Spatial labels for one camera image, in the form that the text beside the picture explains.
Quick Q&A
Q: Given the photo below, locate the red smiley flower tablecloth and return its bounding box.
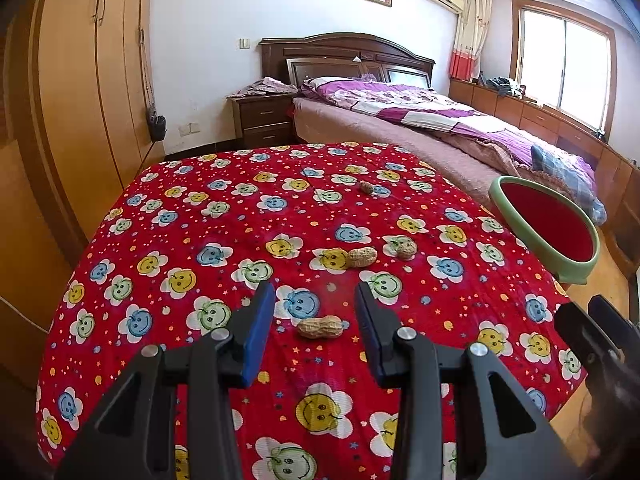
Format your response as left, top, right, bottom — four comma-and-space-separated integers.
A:
36, 142, 588, 480

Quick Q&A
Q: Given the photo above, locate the dark clothes pile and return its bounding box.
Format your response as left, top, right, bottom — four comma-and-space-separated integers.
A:
480, 76, 526, 99

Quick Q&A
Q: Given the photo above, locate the patterned curtain with red hem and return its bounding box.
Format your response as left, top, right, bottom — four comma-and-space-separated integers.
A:
449, 0, 494, 81

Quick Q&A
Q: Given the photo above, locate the wooden framed window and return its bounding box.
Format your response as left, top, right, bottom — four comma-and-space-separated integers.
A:
512, 0, 619, 134

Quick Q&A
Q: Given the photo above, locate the purple pillow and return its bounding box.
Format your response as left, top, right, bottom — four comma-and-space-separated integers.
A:
300, 76, 347, 99

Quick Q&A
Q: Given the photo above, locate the wooden cabinet row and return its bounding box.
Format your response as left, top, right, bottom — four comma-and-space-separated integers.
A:
449, 77, 640, 277

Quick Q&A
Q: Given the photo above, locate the beige stone near cloth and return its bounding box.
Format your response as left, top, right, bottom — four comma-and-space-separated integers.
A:
346, 247, 379, 269

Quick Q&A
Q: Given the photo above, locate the dark wooden nightstand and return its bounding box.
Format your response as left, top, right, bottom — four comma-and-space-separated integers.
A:
227, 94, 296, 150

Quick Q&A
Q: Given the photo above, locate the peanut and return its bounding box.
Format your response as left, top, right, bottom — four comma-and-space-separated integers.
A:
297, 316, 344, 340

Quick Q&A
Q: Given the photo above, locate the black hanging bag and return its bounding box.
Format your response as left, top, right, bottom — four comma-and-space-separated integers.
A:
146, 105, 167, 140

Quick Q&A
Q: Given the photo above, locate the pink clothes pile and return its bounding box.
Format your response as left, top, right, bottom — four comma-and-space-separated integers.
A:
226, 77, 299, 99

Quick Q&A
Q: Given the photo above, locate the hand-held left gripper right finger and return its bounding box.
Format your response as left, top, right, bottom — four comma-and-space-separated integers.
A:
354, 282, 583, 480

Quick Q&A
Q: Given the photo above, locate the red bin with green rim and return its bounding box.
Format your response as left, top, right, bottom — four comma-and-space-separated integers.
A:
489, 175, 601, 286

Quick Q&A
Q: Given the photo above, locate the wooden wardrobe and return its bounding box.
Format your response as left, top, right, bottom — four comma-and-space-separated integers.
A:
0, 0, 167, 396

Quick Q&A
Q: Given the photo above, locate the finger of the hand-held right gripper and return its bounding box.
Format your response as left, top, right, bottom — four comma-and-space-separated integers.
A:
554, 302, 608, 361
587, 294, 630, 335

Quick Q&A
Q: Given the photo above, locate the purple patterned quilt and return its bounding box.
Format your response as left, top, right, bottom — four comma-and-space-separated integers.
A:
300, 76, 598, 196

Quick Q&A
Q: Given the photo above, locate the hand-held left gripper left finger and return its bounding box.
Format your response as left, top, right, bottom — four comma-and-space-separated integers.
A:
52, 281, 277, 480

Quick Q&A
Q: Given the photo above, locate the blue plaid cloth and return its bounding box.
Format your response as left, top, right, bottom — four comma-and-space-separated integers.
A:
531, 144, 609, 226

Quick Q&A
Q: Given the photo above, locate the dark wooden bed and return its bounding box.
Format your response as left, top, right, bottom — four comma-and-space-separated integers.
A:
259, 32, 608, 226

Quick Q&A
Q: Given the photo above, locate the white cable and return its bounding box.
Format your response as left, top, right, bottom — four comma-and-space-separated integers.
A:
0, 294, 37, 335

